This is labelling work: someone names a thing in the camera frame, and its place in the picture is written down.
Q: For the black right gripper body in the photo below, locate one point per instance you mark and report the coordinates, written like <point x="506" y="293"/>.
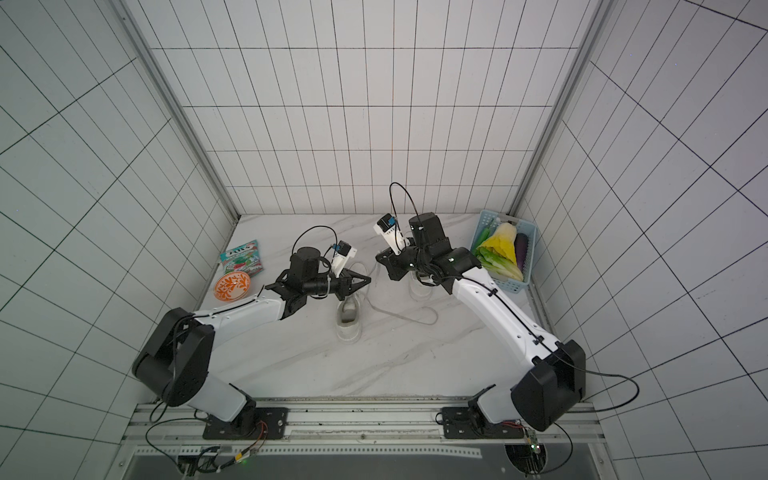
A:
<point x="397" y="260"/>

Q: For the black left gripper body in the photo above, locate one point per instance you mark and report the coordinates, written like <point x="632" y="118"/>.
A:
<point x="339" y="283"/>

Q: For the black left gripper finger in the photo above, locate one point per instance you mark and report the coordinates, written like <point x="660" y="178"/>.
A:
<point x="347" y="291"/>
<point x="352" y="278"/>

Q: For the white sneaker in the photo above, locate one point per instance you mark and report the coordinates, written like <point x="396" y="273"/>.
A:
<point x="421" y="286"/>
<point x="349" y="316"/>

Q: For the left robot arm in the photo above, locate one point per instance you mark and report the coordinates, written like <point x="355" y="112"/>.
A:
<point x="174" y="361"/>

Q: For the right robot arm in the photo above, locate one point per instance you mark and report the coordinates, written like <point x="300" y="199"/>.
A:
<point x="548" y="376"/>

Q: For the green chili pepper toy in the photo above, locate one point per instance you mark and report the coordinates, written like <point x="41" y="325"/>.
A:
<point x="484" y="234"/>

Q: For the green lettuce toy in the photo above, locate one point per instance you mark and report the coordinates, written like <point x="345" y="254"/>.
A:
<point x="499" y="264"/>

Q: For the green snack packet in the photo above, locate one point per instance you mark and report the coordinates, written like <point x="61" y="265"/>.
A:
<point x="244" y="258"/>

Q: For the light blue plastic basket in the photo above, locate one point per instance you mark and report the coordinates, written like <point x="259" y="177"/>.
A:
<point x="524" y="227"/>

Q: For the orange patterned bowl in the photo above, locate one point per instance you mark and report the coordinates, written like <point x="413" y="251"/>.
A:
<point x="232" y="286"/>

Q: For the purple eggplant toy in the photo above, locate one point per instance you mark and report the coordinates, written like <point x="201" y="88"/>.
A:
<point x="521" y="246"/>

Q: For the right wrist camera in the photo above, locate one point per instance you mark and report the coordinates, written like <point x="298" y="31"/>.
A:
<point x="388" y="228"/>

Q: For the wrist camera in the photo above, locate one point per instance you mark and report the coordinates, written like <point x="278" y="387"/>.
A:
<point x="343" y="252"/>
<point x="388" y="228"/>

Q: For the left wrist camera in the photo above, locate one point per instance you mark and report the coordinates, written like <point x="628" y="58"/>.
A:
<point x="343" y="252"/>

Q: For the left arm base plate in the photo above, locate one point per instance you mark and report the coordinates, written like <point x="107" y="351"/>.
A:
<point x="252" y="423"/>

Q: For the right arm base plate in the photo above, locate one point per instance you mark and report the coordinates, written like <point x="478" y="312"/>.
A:
<point x="468" y="423"/>

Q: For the aluminium mounting rail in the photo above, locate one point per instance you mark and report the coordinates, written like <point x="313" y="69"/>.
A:
<point x="362" y="426"/>

